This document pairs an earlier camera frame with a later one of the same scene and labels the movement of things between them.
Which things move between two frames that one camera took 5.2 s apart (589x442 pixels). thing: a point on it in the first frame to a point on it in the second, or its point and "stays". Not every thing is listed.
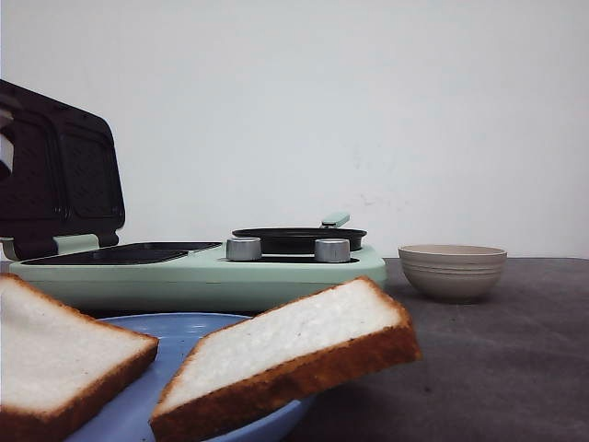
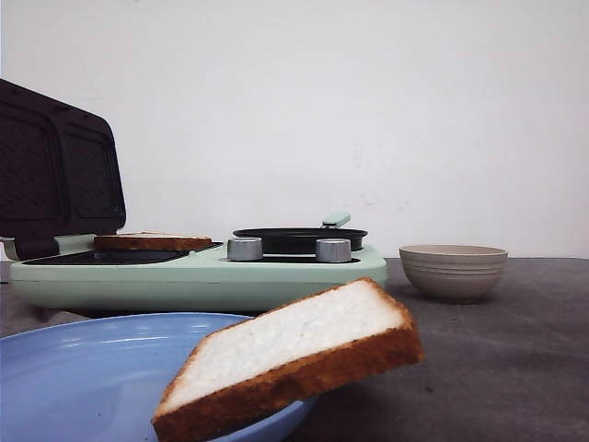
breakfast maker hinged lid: [60, 172] stays
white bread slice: [321, 339] stays
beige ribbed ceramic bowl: [452, 271] stays
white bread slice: [53, 360] to [151, 241]
